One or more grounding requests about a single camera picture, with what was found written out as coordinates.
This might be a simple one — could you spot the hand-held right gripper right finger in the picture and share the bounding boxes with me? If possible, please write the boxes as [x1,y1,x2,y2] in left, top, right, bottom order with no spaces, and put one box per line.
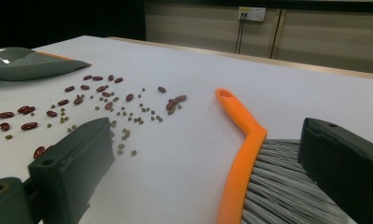
[297,117,373,224]

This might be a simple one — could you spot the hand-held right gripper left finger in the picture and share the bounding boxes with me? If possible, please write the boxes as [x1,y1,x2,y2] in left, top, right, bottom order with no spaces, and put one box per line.
[27,117,116,224]

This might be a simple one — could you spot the scatter of red kidney beans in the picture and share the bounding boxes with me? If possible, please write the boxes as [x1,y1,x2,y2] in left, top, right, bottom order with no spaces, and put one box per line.
[0,74,188,160]

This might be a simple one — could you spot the scatter of small green beans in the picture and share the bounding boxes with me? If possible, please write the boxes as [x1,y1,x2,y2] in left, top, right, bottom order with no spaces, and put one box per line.
[5,88,183,157]

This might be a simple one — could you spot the orange brush with grey bristles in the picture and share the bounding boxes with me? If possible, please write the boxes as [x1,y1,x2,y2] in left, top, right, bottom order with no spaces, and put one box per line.
[214,87,360,224]

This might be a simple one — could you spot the grey dustpan with orange edge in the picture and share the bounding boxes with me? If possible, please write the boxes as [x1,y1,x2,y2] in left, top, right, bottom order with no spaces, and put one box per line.
[0,46,92,82]

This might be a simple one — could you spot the wooden table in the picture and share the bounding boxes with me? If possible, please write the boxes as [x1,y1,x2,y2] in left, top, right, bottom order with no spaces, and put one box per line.
[106,35,373,82]

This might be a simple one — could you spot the white table mat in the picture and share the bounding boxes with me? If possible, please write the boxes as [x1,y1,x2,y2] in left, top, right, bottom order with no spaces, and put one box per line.
[0,35,373,224]

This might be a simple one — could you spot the black wall cable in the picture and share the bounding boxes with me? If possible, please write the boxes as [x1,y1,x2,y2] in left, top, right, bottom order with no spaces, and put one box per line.
[234,12,244,54]
[238,12,248,55]

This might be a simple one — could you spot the white wall socket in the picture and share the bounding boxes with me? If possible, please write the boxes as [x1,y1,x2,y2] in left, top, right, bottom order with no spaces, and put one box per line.
[237,6,267,22]

